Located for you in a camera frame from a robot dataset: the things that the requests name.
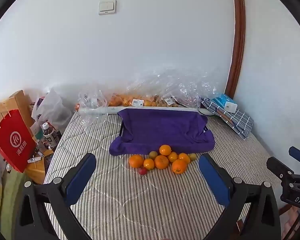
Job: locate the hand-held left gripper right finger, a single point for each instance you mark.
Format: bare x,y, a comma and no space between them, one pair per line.
213,180

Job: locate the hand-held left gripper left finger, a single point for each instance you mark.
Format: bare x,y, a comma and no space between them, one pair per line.
81,177

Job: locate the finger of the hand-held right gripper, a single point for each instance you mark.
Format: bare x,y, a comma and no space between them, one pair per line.
277,166
299,155

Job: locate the yellow green plum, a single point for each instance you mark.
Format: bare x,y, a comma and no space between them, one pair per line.
192,156
153,154

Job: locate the orange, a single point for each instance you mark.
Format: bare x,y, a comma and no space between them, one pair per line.
161,161
184,157
149,164
165,150
172,156
179,166
136,161

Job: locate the small red fruit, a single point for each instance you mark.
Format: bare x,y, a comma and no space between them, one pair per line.
142,171

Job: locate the purple towel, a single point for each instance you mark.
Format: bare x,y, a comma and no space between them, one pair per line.
162,130

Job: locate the clear bag of brown fruits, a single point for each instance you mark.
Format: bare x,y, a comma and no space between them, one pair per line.
170,90

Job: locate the wooden nightstand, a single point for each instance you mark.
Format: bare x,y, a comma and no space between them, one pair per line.
37,171

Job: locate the dark drink bottle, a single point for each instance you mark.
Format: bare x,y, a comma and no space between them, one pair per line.
50,136

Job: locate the blue checked cloth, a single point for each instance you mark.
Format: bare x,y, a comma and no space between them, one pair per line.
240,123

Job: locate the brown wooden strip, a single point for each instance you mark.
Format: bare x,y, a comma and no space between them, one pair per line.
227,119

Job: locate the striped bed sheet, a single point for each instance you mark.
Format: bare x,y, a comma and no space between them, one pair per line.
145,200

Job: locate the white round pad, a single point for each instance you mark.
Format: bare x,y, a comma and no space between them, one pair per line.
206,112

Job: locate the yellow green blanket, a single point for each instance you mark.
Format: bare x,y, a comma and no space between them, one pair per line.
12,200

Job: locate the crumpled clear plastic bag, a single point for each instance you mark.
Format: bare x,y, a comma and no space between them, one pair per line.
92,105

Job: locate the white long board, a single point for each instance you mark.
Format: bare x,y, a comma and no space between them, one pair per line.
112,109

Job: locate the white charger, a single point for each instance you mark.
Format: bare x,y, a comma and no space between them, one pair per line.
231,107

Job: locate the white plastic bag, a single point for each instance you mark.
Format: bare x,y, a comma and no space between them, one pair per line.
52,107

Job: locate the red paper bag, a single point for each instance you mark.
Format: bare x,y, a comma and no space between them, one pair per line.
13,140

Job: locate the blue and white box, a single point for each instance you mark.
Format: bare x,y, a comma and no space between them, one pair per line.
221,99

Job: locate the clear bag of oranges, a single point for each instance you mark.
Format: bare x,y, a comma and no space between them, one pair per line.
122,101

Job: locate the brown wooden door frame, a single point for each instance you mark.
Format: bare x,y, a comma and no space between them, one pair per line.
238,37

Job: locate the white light switch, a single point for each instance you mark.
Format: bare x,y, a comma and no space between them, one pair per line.
107,7

